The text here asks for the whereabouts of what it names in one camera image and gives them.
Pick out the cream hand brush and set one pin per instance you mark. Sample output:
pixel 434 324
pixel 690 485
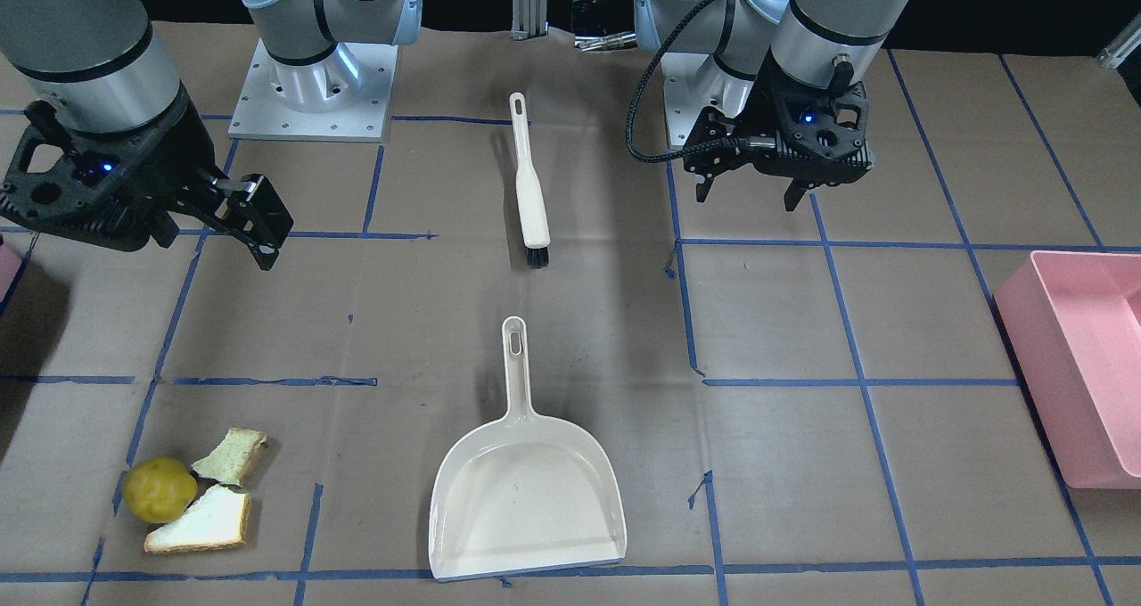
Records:
pixel 530 200

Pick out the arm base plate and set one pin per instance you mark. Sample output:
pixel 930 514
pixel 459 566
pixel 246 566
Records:
pixel 694 81
pixel 343 99

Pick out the white bread slice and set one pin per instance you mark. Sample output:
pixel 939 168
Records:
pixel 216 521

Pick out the pink plastic bin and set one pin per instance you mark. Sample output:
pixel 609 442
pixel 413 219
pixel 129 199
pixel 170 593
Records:
pixel 1072 318

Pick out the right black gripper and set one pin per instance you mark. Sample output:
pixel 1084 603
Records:
pixel 169 147

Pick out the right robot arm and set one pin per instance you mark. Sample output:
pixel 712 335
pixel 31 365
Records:
pixel 105 71

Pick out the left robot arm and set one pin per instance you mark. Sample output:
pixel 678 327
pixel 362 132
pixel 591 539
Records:
pixel 804 35

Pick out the aluminium frame post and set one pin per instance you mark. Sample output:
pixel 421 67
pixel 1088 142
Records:
pixel 528 19

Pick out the torn bread piece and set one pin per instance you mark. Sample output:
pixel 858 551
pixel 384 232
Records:
pixel 234 459

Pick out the yellow lemon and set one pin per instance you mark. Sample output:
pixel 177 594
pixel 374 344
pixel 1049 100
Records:
pixel 159 490

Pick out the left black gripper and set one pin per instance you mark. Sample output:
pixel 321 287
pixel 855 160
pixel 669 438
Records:
pixel 759 100

